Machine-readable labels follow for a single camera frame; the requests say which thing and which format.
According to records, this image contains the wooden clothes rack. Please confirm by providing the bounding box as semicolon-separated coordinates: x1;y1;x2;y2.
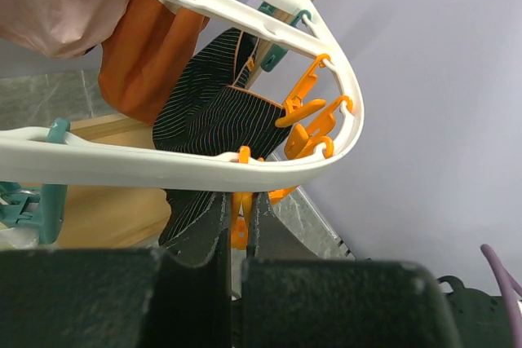
20;0;347;249

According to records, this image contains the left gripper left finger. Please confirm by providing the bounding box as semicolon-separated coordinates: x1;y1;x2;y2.
162;192;231;267

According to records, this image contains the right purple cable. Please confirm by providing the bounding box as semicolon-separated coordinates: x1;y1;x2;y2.
480;244;522;348

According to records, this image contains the black striped hanging underwear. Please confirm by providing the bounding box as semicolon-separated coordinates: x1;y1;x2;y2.
153;28;286;247

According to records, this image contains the pink hanging underwear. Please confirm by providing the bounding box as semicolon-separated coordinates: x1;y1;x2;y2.
1;0;129;59

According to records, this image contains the rust orange hanging underwear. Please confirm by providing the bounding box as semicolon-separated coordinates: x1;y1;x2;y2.
98;0;209;126

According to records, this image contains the white round clip hanger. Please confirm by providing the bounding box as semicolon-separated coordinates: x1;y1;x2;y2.
1;0;365;192

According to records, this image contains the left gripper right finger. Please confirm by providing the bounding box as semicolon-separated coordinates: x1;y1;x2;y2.
246;193;330;260

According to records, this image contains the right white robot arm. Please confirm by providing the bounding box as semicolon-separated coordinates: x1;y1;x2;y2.
437;275;521;347

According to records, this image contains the orange plastic clothes clip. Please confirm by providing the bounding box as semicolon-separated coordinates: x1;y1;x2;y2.
231;192;254;250

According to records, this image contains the aluminium mounting rail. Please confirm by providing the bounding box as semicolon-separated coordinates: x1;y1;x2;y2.
273;186;356;261

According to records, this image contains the pale green hanging underwear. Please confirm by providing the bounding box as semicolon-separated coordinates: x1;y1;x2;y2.
1;197;40;250

